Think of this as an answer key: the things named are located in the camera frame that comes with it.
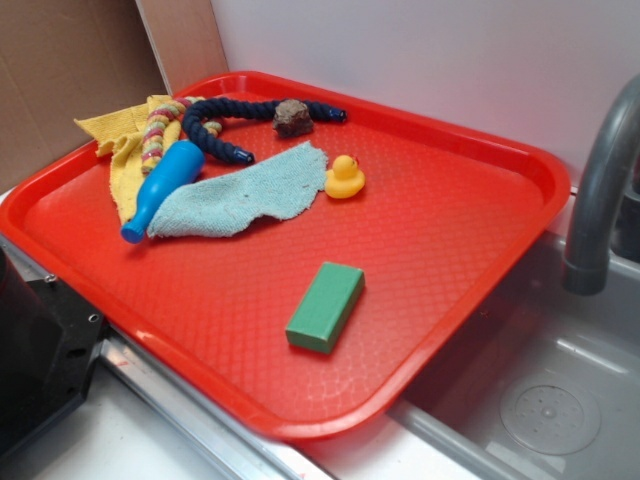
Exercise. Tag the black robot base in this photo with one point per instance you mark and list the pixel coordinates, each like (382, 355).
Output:
(50, 339)

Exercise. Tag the yellow rubber duck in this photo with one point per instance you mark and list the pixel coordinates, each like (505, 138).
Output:
(344, 179)

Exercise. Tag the green rectangular block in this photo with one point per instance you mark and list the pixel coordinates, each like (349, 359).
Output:
(327, 304)

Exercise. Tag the red plastic tray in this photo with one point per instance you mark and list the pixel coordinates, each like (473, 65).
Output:
(445, 213)

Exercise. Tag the light blue cloth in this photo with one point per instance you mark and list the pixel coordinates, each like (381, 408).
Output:
(281, 187)

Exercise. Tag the brown rock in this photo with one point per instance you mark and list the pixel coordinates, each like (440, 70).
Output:
(292, 119)

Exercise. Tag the blue plastic bottle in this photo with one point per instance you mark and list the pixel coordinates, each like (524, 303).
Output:
(180, 165)

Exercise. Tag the yellow cloth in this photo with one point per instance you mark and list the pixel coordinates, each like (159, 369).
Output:
(136, 138)

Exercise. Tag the grey sink basin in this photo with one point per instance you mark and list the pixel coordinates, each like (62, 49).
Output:
(538, 384)

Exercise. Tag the grey faucet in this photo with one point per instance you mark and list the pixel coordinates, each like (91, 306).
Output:
(605, 216)

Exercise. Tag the brown cardboard panel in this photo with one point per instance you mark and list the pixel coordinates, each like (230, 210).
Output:
(68, 60)

